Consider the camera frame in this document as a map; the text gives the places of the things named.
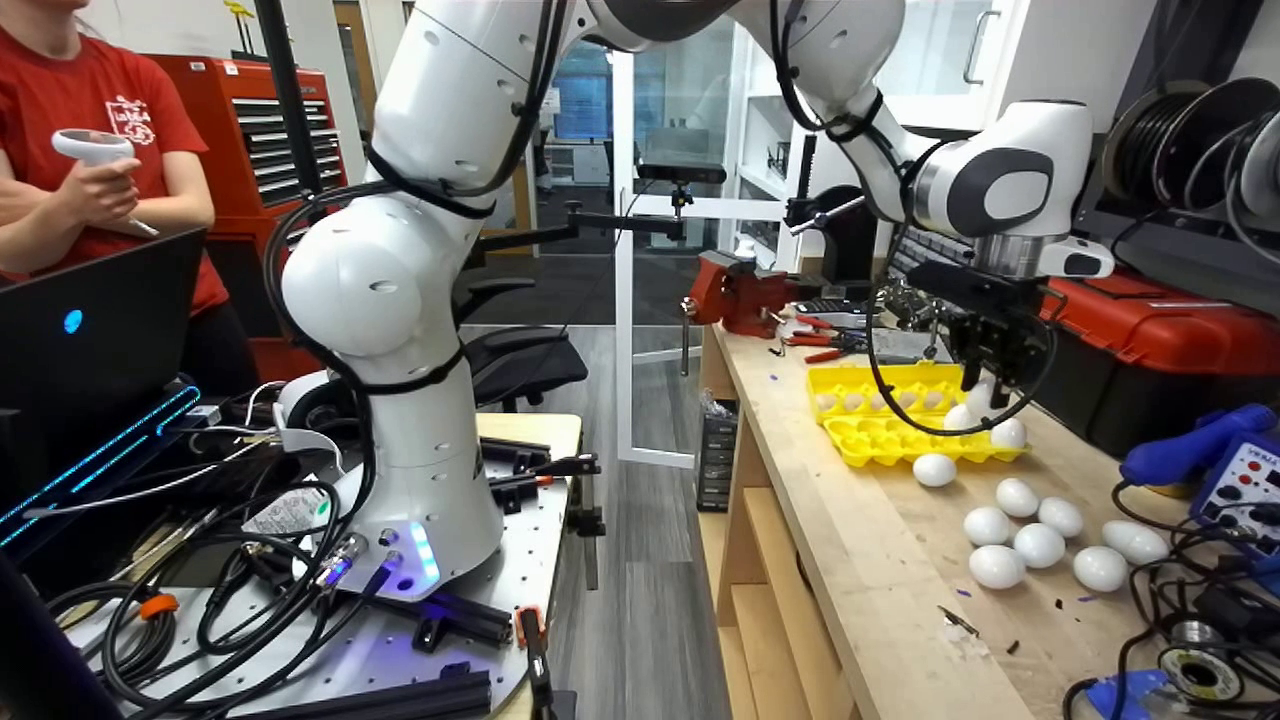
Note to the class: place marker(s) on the red bench vise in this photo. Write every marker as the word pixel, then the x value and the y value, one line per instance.
pixel 734 294

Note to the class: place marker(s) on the white egg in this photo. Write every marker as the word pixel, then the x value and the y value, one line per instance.
pixel 997 567
pixel 1063 516
pixel 1017 497
pixel 1134 542
pixel 934 468
pixel 1103 571
pixel 961 417
pixel 1008 434
pixel 988 526
pixel 1036 544

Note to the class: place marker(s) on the round metal roll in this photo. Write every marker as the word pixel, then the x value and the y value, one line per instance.
pixel 1196 669

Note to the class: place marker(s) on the yellow plastic egg carton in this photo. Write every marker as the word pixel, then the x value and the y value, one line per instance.
pixel 866 427

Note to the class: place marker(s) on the black office chair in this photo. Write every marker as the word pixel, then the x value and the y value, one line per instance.
pixel 524 361

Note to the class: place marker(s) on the white handheld controller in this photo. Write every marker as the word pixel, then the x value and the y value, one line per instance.
pixel 91 144

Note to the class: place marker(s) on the person left forearm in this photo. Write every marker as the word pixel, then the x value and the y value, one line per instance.
pixel 173 207

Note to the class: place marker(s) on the black laptop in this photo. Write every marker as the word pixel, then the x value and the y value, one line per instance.
pixel 94 346

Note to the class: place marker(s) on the black container with red lid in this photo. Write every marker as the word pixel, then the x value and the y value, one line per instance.
pixel 1161 346

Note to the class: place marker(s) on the black vertical stand pole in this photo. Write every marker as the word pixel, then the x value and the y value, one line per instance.
pixel 285 94

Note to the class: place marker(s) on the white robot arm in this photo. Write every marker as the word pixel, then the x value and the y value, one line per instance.
pixel 402 440

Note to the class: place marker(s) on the grey robot mounting plate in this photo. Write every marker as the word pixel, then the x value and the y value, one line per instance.
pixel 522 586

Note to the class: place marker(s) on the person in red shirt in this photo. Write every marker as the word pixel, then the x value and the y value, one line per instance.
pixel 80 94

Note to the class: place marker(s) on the white support post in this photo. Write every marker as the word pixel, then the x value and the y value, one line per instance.
pixel 621 264

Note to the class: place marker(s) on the red tool chest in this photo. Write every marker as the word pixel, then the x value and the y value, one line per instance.
pixel 266 144

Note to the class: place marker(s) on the blue soldering station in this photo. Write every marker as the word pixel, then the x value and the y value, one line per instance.
pixel 1244 487

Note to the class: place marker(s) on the black horizontal rod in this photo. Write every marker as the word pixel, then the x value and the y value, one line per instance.
pixel 625 221

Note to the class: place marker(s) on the person left hand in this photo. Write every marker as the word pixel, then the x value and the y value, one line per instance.
pixel 102 193

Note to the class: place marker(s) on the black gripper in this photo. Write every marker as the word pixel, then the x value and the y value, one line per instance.
pixel 993 307

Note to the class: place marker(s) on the person right forearm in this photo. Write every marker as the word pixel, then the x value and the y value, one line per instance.
pixel 40 230

